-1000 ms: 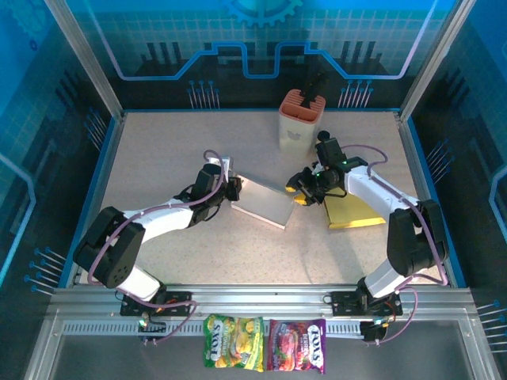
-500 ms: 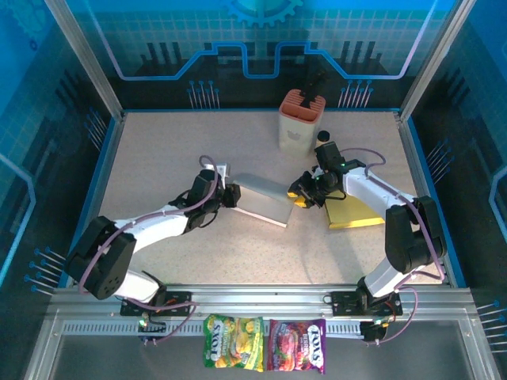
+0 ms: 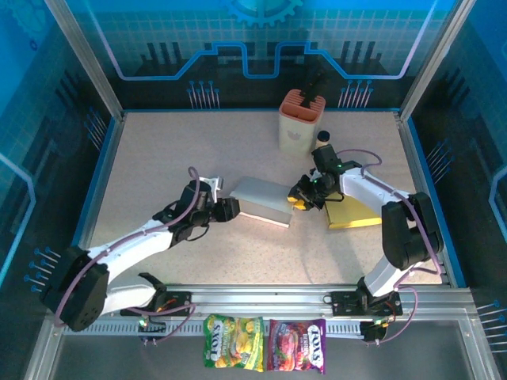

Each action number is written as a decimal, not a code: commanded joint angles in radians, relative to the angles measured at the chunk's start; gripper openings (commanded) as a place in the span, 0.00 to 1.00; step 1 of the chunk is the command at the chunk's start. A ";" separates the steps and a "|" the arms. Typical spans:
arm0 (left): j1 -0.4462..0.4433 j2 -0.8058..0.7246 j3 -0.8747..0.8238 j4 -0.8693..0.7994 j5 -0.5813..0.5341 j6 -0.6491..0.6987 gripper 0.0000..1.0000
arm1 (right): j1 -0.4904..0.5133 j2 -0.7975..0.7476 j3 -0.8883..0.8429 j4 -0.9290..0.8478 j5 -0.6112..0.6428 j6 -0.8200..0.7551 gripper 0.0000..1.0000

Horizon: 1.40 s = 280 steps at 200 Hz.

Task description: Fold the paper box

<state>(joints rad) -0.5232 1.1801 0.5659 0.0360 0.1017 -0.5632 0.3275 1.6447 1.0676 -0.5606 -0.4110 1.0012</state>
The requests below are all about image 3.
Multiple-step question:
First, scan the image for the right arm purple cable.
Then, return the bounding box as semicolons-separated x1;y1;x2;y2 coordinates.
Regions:
336;148;443;346

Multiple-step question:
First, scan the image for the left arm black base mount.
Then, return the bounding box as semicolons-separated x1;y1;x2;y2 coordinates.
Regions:
120;291;193;317

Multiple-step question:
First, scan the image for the purple candy bag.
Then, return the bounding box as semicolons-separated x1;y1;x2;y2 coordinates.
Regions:
265;317;326;375

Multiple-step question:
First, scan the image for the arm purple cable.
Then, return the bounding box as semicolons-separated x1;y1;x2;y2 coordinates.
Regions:
53;165;199;346
336;148;443;346

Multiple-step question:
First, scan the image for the slotted grey cable duct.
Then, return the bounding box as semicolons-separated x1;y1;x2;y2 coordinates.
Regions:
93;320;365;336

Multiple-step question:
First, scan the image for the black connector module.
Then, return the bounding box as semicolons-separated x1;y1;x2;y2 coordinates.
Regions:
137;314;167;346
359;319;390;346

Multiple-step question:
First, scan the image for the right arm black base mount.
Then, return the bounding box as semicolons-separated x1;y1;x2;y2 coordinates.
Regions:
330;291;403;317

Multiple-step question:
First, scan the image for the aluminium frame post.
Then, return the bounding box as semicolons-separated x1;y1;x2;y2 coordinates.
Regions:
42;0;127;122
398;0;476;122

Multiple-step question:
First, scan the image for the green candy bag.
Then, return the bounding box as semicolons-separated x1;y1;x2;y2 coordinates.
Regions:
202;313;265;373

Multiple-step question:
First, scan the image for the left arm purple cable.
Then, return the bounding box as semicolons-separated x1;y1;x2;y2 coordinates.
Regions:
53;165;199;346

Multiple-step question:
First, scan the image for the beige knife block orange top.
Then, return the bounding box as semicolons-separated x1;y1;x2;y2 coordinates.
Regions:
278;89;326;155

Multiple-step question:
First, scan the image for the black knife handle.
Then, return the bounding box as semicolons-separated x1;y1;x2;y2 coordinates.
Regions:
303;69;330;108

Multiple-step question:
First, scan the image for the yellow paper box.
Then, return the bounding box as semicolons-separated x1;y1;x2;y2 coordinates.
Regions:
323;193;384;230

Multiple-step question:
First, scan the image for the white paper box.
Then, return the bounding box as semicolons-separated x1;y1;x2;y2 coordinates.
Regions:
229;176;295;230

